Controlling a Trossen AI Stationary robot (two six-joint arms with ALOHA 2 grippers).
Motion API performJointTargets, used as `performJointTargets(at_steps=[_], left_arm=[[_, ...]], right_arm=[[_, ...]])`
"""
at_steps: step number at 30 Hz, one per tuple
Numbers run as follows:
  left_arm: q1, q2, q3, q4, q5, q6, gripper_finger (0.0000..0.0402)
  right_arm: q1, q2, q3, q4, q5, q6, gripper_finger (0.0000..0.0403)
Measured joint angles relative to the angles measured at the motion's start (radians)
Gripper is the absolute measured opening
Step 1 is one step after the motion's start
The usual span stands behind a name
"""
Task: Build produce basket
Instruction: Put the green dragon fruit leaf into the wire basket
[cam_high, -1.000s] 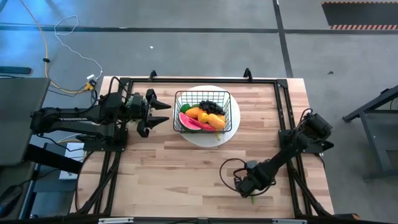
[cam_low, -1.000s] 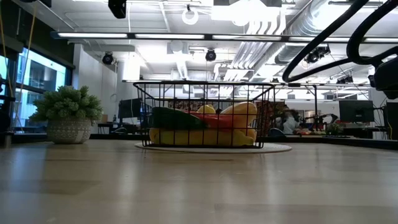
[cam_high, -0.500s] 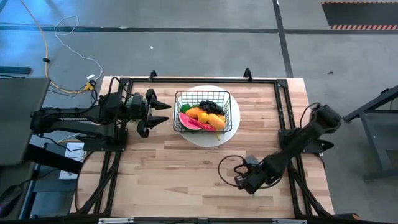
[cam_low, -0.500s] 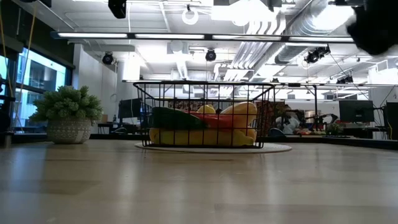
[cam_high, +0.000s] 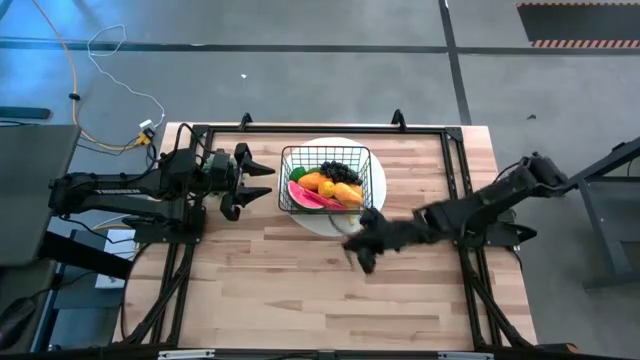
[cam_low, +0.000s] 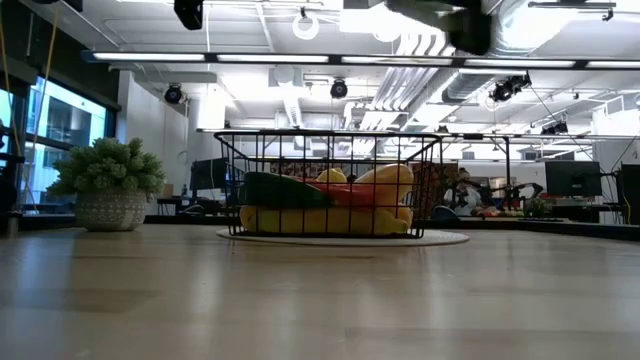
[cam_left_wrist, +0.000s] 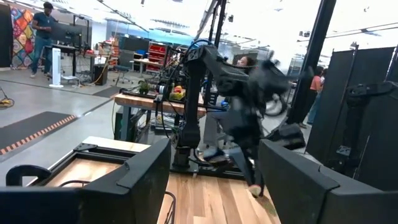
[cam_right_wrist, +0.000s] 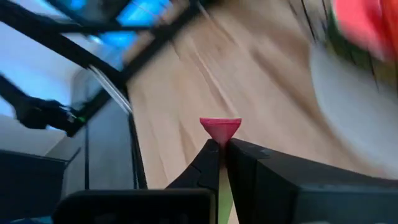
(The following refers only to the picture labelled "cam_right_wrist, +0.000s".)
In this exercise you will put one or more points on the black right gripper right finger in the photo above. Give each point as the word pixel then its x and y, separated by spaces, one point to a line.
pixel 295 186

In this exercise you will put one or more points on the white round woven placemat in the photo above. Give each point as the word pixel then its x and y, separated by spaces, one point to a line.
pixel 348 118

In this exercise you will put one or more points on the silver metal bracket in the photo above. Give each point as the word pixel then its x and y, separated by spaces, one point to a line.
pixel 112 90

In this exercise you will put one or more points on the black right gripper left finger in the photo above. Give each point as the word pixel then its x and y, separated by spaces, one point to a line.
pixel 205 168

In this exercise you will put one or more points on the watermelon slice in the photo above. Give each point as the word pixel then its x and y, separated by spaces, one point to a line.
pixel 360 28

